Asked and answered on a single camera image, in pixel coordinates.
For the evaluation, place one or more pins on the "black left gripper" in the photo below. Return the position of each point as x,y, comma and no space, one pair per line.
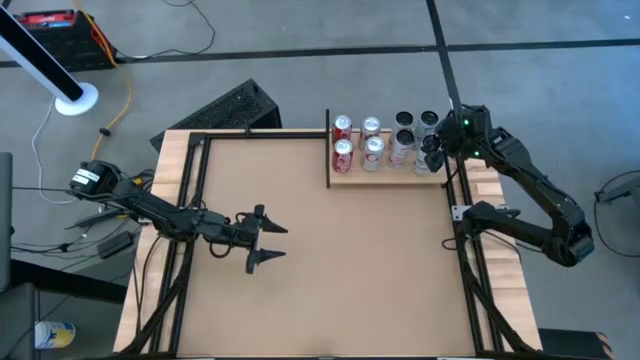
252,235

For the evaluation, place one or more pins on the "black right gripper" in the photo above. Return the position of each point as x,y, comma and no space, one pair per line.
451,136

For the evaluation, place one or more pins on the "white can black lid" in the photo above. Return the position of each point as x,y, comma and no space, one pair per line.
422,162

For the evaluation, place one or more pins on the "silver cola can black lid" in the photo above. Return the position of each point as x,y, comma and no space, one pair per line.
400,155
403,119

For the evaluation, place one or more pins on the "silver Diet Coke can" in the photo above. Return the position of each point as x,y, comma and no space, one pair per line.
370,125
372,155

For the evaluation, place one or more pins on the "red Coca-Cola can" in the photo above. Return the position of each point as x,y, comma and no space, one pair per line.
342,122
343,157

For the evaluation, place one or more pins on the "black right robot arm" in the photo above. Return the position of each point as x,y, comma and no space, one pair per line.
510,227

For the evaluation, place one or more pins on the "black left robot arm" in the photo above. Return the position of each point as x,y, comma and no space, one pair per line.
150,207

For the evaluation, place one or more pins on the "small wooden block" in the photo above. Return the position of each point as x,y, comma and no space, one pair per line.
489,189

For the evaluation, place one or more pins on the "black perforated case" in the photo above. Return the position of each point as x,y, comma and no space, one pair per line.
225,107

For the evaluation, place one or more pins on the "black power adapter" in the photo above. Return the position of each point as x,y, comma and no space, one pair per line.
115,246

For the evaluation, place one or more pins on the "white yellow blue can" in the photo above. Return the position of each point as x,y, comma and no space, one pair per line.
55,335

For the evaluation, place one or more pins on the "black case orange corner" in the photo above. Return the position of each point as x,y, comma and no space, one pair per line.
570,345

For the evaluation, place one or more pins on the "black white pole round base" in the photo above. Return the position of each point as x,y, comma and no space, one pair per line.
75,102

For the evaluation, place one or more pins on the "grey furniture panel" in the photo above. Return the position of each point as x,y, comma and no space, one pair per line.
5,225

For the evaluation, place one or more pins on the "black red equipment box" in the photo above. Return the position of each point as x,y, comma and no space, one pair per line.
65,45

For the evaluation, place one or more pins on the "wooden shelf black frame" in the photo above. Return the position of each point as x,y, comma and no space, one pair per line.
385,177

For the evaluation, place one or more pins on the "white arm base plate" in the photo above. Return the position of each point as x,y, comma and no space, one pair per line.
459,212

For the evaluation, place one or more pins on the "black aluminium table frame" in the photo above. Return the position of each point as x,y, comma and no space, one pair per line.
270,135

